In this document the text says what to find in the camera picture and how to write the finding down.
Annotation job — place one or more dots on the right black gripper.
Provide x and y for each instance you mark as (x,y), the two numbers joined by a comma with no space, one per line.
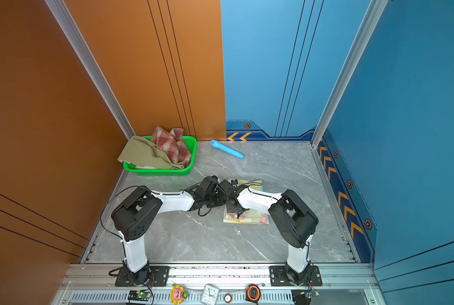
(227,202)

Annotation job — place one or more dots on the floral pastel skirt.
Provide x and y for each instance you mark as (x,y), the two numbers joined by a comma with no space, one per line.
(250,216)

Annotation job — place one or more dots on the red plaid skirt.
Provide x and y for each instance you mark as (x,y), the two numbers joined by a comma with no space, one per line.
(173,145)

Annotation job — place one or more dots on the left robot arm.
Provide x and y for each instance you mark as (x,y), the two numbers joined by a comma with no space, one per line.
(136,213)

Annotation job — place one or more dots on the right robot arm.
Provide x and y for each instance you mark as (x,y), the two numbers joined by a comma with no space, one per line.
(295,221)

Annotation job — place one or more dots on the blue toy microphone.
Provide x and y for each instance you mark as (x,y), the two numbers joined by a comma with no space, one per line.
(217,145)

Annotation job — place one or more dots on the green plastic basket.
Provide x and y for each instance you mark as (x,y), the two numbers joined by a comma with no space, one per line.
(192,145)

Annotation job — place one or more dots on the olive green skirt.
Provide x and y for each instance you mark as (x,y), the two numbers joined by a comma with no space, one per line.
(144,154)

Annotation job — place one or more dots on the small white clock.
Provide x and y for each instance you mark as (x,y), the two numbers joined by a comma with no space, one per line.
(209,295)

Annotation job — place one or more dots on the orange black tape measure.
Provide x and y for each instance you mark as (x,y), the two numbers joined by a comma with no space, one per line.
(253,294)

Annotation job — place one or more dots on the yellow pink flower toy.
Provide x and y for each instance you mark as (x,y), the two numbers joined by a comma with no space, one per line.
(178,295)

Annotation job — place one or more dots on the small round brass object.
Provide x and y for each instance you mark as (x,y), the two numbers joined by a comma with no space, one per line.
(228,298)

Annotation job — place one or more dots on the green circuit board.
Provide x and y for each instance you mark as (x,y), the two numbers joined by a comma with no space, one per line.
(140,297)

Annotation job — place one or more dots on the right circuit board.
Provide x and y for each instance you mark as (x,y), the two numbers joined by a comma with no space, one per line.
(304,297)

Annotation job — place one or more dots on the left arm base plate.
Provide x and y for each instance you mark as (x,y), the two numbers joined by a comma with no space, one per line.
(150,276)

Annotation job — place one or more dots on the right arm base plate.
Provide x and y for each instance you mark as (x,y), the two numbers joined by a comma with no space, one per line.
(286,276)

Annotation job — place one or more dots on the aluminium front rail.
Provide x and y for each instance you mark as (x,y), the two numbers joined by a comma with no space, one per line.
(343,283)

